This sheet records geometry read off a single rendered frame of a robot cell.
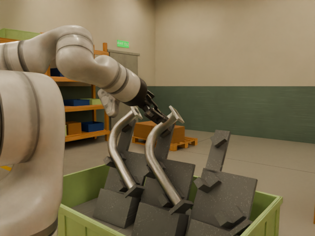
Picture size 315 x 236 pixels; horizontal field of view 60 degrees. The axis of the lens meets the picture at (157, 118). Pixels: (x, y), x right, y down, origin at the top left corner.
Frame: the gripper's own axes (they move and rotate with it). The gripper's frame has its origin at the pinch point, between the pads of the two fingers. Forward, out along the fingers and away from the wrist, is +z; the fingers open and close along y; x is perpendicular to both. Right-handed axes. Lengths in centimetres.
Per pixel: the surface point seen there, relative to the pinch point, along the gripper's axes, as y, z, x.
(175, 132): 215, 388, 97
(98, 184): 2.9, 16.3, 39.2
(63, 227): -17.3, -10.7, 33.5
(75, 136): 305, 304, 257
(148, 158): -7.9, 5.8, 12.0
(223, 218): -33.4, 3.9, 1.4
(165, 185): -17.6, 5.8, 11.2
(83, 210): -6.2, 8.1, 42.1
